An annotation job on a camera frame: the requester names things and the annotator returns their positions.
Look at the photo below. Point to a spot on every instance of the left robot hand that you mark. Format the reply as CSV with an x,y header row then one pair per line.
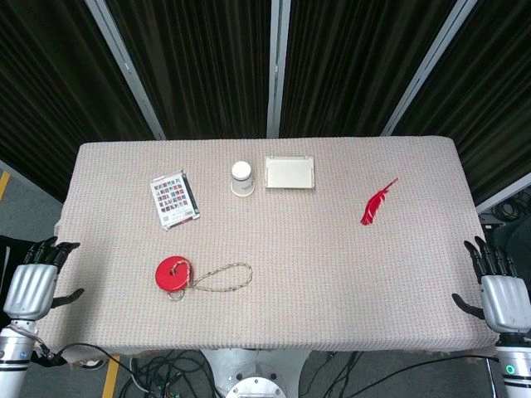
x,y
31,288

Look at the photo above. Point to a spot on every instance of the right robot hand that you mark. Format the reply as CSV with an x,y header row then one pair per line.
x,y
504,300

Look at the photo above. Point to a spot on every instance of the red disc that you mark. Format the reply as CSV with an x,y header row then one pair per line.
x,y
166,280

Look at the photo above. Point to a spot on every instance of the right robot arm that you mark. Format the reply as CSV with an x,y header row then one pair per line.
x,y
516,365

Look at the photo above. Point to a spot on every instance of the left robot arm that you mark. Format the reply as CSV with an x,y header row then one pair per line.
x,y
12,356

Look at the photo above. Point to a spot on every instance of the red feather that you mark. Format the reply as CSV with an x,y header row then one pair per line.
x,y
373,206

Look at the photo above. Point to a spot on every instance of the colourful grid card packet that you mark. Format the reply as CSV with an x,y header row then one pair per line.
x,y
174,199

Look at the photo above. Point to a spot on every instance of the black pleated curtain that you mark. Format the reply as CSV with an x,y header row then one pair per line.
x,y
199,66
45,91
498,95
344,66

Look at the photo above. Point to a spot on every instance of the beige woven tablecloth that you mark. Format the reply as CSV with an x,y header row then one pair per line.
x,y
290,269

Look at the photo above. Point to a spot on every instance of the white paper cup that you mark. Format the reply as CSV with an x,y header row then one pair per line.
x,y
242,178

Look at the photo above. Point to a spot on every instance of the cream plastic tray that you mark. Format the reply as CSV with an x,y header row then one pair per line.
x,y
289,174

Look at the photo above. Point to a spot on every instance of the aluminium frame post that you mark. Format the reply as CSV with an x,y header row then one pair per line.
x,y
278,66
427,66
504,192
124,66

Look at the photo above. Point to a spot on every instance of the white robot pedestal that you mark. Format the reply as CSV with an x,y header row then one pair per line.
x,y
215,365

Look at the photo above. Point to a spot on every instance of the round metal base plate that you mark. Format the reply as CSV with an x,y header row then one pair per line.
x,y
255,389

